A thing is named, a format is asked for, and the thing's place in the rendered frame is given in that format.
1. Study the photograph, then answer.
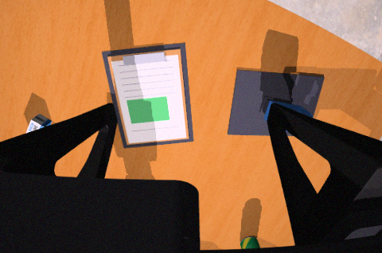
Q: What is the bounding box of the green soda can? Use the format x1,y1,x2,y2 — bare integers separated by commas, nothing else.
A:
240,236,260,249

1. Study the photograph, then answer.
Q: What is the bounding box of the blue self-inking stamp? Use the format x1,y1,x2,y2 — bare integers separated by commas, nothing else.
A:
259,96,313,121

